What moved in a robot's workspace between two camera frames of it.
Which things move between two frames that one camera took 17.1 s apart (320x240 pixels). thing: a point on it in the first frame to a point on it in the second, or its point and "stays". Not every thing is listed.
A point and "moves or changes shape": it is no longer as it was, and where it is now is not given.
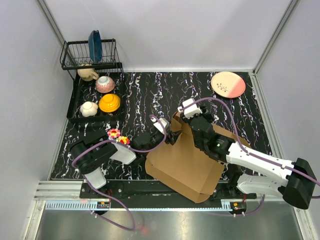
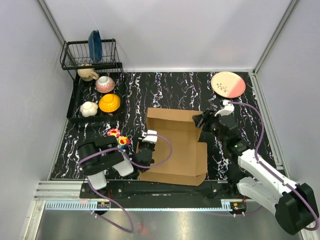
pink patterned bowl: (105, 84) stays
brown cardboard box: (183, 168) moves or changes shape
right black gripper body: (206, 113) to (212, 122)
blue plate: (95, 46) stays
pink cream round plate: (228, 84) stays
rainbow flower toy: (124, 139) stays
